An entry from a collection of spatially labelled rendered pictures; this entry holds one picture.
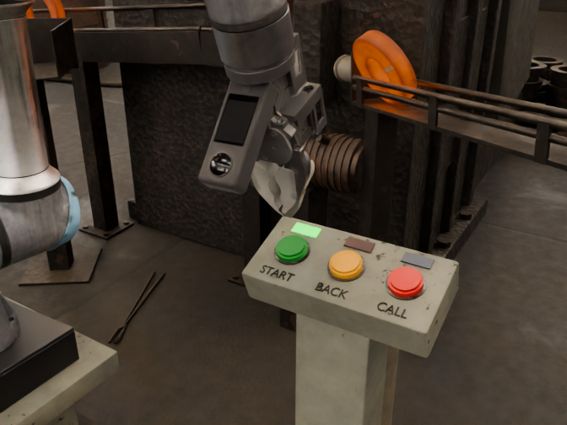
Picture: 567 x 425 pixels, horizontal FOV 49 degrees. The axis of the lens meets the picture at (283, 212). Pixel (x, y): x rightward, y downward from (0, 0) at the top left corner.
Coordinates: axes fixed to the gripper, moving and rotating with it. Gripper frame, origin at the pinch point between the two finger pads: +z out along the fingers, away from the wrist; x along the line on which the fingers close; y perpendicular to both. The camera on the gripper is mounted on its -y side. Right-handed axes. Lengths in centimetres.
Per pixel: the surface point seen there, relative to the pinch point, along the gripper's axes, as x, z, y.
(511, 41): 10, 67, 157
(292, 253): -0.9, 5.4, -1.4
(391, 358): -9.4, 33.5, 5.4
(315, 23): 34, 16, 70
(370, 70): 15, 17, 56
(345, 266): -8.0, 5.4, -1.1
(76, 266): 103, 79, 25
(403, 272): -14.6, 5.4, 0.4
